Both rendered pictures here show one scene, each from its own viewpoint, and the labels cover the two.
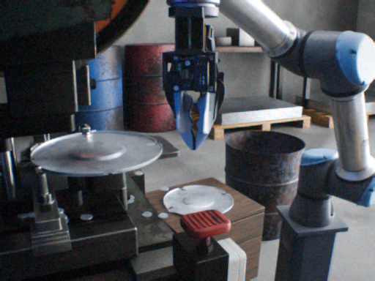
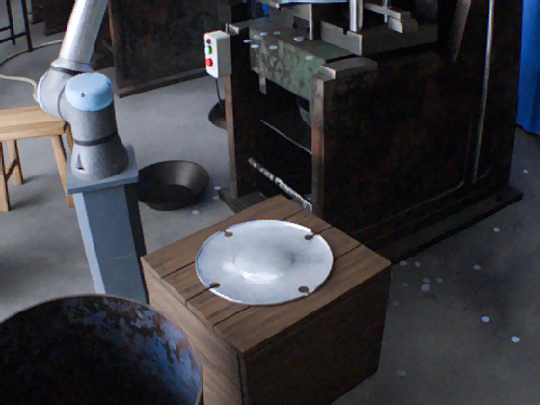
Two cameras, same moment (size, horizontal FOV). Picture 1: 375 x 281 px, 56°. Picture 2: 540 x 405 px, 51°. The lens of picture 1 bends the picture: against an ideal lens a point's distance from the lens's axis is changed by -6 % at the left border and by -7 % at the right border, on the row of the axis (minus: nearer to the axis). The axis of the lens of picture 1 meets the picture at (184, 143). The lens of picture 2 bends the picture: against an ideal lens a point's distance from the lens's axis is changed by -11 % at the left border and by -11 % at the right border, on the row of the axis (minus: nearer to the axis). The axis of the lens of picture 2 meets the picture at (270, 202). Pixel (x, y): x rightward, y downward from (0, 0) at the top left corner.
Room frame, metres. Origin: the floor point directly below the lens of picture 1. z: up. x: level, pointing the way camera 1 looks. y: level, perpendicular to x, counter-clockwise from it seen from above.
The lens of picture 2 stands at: (2.45, -0.18, 1.17)
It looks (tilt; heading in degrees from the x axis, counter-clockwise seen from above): 32 degrees down; 173
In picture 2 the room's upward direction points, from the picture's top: 2 degrees counter-clockwise
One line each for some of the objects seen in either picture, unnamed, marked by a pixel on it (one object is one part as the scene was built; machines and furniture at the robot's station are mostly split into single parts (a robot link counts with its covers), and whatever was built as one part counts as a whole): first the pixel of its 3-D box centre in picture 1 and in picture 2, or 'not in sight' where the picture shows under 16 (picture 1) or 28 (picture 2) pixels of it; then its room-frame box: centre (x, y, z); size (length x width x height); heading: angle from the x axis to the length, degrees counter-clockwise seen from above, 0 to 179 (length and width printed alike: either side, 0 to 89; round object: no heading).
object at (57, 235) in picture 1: (45, 202); not in sight; (0.56, 0.24, 0.76); 0.17 x 0.06 x 0.10; 23
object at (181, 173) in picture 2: not in sight; (168, 189); (0.51, -0.29, 0.04); 0.30 x 0.30 x 0.07
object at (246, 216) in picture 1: (198, 236); (266, 320); (1.40, -0.06, 0.18); 0.40 x 0.38 x 0.35; 120
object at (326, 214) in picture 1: (313, 203); (97, 148); (1.07, -0.42, 0.50); 0.15 x 0.15 x 0.10
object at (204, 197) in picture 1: (198, 200); (263, 259); (1.40, -0.06, 0.35); 0.29 x 0.29 x 0.01
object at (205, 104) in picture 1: (203, 123); not in sight; (0.53, -0.03, 0.91); 0.06 x 0.03 x 0.09; 172
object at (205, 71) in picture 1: (192, 50); not in sight; (0.53, -0.01, 1.01); 0.09 x 0.08 x 0.12; 172
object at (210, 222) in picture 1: (204, 239); not in sight; (0.51, -0.03, 0.72); 0.07 x 0.06 x 0.08; 113
